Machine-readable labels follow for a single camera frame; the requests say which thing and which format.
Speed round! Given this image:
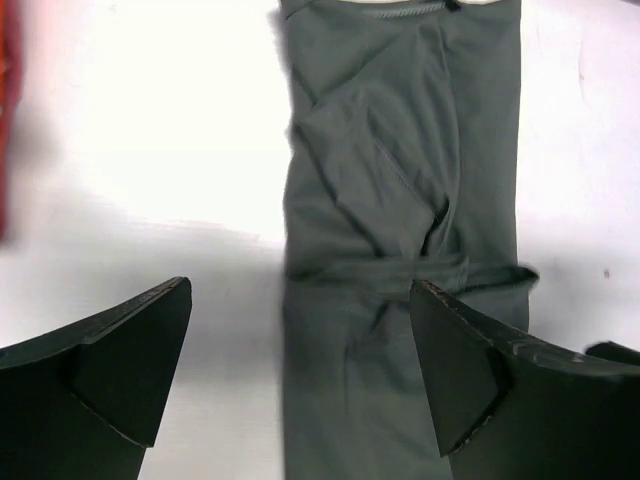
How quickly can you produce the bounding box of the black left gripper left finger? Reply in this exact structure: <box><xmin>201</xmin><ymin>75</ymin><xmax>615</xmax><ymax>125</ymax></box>
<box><xmin>1</xmin><ymin>277</ymin><xmax>192</xmax><ymax>480</ymax></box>

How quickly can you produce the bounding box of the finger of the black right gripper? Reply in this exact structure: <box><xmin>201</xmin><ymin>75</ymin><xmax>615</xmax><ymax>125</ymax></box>
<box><xmin>585</xmin><ymin>341</ymin><xmax>640</xmax><ymax>366</ymax></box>

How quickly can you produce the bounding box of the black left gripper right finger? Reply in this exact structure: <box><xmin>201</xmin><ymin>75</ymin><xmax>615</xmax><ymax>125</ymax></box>
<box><xmin>410</xmin><ymin>281</ymin><xmax>639</xmax><ymax>480</ymax></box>

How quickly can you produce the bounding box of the dark grey t-shirt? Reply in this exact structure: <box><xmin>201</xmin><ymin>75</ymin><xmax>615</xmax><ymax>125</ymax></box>
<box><xmin>280</xmin><ymin>1</ymin><xmax>536</xmax><ymax>479</ymax></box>

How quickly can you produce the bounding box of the dusty pink folded t-shirt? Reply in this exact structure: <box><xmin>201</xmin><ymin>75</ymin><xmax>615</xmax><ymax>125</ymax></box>
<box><xmin>1</xmin><ymin>0</ymin><xmax>24</xmax><ymax>239</ymax></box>

